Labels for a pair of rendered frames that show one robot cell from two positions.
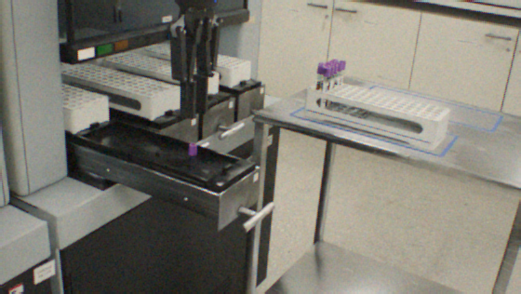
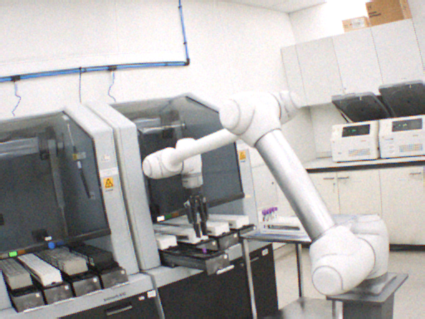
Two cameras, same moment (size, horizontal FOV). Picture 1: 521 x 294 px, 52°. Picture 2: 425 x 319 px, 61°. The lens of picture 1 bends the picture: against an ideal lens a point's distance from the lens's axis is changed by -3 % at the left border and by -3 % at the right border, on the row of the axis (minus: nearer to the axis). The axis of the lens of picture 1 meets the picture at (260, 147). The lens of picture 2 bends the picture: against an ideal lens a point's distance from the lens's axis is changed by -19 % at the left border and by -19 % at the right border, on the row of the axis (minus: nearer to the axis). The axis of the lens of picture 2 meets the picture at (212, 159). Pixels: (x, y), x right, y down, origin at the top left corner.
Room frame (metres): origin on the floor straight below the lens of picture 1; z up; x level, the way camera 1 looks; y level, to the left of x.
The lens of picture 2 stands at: (-0.84, -0.65, 1.32)
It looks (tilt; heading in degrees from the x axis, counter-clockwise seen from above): 3 degrees down; 21
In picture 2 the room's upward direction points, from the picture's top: 9 degrees counter-clockwise
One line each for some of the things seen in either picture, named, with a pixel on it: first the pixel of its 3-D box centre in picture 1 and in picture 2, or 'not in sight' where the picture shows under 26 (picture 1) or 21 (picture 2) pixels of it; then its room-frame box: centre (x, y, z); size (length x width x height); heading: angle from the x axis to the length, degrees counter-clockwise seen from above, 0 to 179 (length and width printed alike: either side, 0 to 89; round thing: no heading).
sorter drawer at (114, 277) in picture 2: not in sight; (86, 265); (0.75, 0.72, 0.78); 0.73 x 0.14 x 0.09; 62
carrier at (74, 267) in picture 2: not in sight; (75, 267); (0.51, 0.58, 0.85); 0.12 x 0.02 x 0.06; 153
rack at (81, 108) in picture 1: (43, 101); (153, 241); (1.08, 0.47, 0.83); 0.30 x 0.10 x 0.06; 62
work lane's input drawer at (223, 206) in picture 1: (104, 147); (174, 254); (0.99, 0.31, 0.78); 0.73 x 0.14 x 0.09; 62
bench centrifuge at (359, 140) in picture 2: not in sight; (363, 125); (3.40, -0.71, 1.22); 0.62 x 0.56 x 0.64; 150
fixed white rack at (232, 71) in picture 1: (194, 66); (224, 222); (1.45, 0.19, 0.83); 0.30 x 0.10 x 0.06; 62
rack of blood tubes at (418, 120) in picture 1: (375, 112); (288, 226); (1.13, -0.24, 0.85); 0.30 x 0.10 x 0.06; 60
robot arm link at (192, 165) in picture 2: not in sight; (186, 156); (0.93, 0.13, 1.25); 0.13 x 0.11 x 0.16; 153
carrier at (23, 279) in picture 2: not in sight; (20, 281); (0.24, 0.73, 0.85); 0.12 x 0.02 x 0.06; 152
